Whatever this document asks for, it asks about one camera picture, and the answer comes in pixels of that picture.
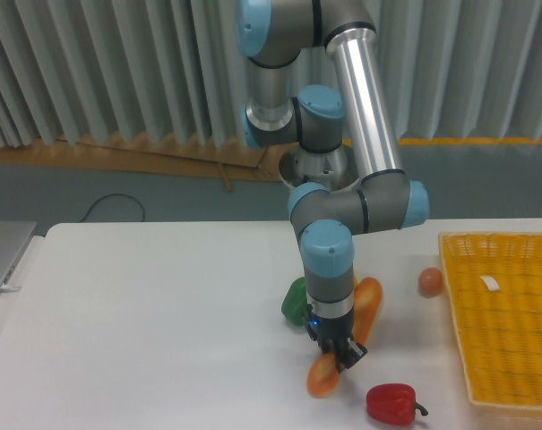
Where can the brown egg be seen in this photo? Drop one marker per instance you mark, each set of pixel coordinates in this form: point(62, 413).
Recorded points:
point(430, 282)

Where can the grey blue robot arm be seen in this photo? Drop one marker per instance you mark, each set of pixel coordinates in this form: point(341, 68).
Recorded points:
point(316, 86)

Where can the orange baguette bread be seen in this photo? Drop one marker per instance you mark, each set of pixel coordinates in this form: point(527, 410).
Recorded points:
point(323, 376)

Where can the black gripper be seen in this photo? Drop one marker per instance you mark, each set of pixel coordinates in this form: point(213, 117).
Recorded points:
point(334, 337)

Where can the brown cardboard sheet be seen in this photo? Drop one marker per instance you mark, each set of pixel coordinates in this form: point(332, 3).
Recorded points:
point(230, 162)

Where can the green bell pepper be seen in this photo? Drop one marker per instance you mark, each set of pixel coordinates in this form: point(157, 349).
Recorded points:
point(294, 303)

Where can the red bell pepper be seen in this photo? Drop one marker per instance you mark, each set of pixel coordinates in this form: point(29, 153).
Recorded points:
point(394, 404)

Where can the silver laptop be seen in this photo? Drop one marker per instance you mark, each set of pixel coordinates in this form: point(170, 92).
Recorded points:
point(14, 240)

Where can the grey pleated curtain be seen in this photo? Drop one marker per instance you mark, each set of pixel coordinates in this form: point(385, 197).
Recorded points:
point(77, 69)

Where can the yellow wicker basket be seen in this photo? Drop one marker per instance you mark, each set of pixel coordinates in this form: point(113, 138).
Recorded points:
point(494, 284)

